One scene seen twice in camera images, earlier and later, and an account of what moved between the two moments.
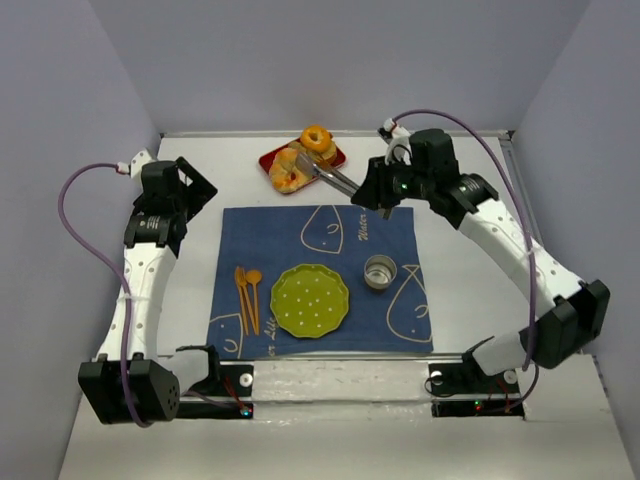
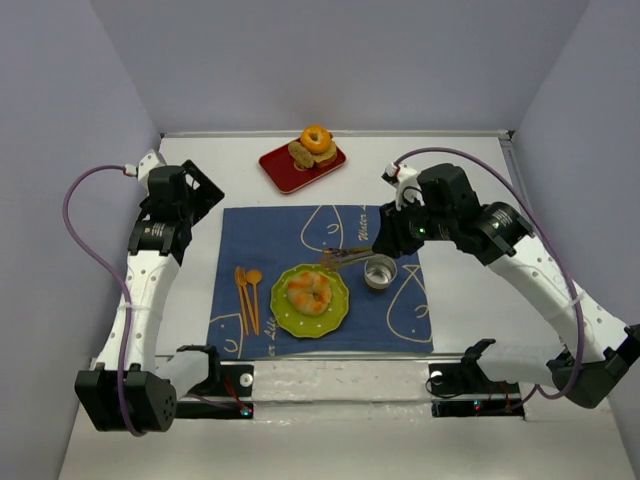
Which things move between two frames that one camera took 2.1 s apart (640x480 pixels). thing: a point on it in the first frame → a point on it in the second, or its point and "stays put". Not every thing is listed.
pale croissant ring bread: x=285 y=173 → x=309 y=293
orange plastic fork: x=243 y=282 stays put
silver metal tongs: x=306 y=165 → x=334 y=256
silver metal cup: x=379 y=271 stays put
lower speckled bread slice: x=328 y=156 stays put
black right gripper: x=370 y=187 → x=382 y=238
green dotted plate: x=309 y=300 stays put
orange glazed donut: x=315 y=138 stays put
